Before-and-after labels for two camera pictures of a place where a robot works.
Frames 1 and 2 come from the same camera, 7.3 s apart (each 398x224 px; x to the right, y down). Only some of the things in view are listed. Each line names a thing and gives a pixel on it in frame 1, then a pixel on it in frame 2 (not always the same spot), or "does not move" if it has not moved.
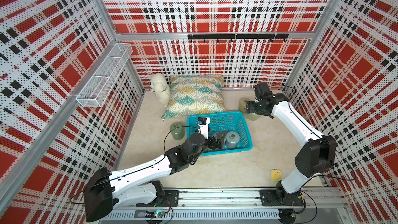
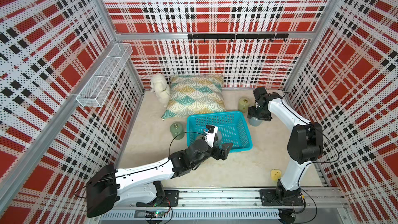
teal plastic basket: [238, 122] does not move
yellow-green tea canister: [242, 105] does not move
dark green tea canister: [177, 130] does not move
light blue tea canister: [232, 139] -> [254, 122]
